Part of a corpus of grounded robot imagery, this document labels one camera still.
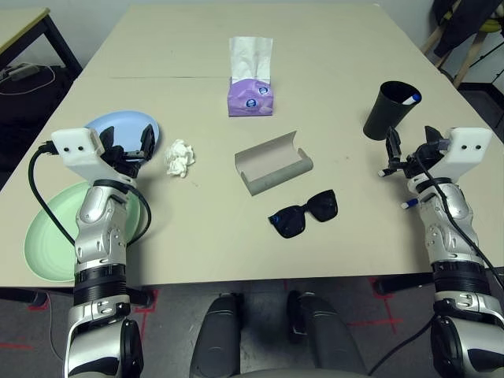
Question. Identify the light green plate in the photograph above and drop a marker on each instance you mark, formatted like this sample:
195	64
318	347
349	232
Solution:
43	244

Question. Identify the grey robot torso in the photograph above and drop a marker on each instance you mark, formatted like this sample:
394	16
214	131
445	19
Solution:
295	374

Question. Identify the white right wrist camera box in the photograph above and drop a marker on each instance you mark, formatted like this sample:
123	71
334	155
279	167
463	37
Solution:
468	143

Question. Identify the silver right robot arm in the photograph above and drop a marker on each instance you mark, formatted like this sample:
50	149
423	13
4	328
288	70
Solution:
445	220

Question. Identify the dark grey robot leg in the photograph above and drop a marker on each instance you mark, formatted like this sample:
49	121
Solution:
327	338
216	338

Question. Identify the dark grey robot left leg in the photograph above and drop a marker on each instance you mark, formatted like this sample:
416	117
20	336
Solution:
216	338

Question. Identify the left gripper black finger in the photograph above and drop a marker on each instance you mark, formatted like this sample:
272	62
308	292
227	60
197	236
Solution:
147	139
107	138

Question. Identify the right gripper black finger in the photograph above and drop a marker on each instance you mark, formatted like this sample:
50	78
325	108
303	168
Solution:
431	136
393	141

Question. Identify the dark grey robot right leg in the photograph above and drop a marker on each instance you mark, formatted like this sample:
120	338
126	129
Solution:
327	338

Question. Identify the black tripod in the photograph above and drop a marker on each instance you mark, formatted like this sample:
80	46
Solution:
487	50

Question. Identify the black jacket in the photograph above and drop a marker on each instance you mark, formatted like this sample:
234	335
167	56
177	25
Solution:
460	23

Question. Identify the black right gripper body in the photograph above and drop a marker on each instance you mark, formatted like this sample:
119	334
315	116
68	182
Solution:
413	161

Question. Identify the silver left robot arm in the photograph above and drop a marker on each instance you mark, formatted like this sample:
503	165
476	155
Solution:
98	220

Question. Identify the grey power strip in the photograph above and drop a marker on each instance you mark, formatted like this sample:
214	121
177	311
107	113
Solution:
21	71

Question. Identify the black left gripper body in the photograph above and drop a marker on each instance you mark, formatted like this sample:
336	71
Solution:
118	157

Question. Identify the black cup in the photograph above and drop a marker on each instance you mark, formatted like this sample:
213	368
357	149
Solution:
382	118

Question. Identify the purple tissue pack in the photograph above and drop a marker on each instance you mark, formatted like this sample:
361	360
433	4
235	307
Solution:
248	98

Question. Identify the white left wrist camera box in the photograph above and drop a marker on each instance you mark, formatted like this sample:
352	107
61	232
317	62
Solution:
75	145

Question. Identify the black sunglasses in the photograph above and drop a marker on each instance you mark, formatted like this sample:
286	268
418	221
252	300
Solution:
323	204

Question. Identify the wooden stool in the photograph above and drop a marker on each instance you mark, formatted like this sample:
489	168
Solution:
470	59

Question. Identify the beige side table black frame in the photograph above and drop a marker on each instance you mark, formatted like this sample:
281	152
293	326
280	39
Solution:
19	27

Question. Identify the white whiteboard marker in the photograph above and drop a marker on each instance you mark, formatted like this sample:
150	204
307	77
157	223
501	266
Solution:
410	99
407	204

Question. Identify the black table foot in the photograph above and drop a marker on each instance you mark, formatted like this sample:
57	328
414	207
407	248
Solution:
397	284

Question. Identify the grey glasses case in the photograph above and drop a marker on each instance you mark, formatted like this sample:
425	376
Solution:
271	157

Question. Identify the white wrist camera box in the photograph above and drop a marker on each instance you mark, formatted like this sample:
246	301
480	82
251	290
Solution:
75	145
468	143

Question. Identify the white tissue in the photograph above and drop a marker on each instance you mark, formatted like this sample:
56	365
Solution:
179	157

